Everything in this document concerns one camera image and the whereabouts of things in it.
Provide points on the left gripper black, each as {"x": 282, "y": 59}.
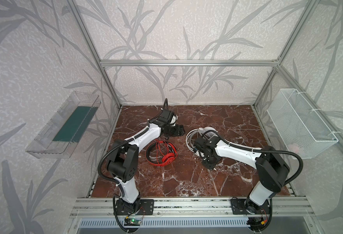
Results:
{"x": 173, "y": 129}

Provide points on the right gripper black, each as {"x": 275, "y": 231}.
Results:
{"x": 206, "y": 156}

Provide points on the white headphones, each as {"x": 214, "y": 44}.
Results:
{"x": 195, "y": 133}

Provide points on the red black headphones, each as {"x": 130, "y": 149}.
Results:
{"x": 166, "y": 153}

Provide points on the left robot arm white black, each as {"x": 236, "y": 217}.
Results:
{"x": 120, "y": 164}

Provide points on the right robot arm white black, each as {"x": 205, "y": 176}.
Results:
{"x": 272, "y": 170}

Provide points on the pink object in basket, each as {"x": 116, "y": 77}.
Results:
{"x": 295, "y": 148}

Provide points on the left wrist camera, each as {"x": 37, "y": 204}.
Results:
{"x": 174, "y": 119}

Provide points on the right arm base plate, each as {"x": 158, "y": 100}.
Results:
{"x": 241, "y": 206}

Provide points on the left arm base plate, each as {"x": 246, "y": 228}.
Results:
{"x": 140, "y": 206}

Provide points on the white wire mesh basket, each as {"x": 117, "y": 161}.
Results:
{"x": 298, "y": 122}

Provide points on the clear plastic wall tray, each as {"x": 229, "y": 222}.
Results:
{"x": 63, "y": 132}

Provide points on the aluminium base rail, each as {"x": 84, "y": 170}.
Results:
{"x": 192, "y": 207}

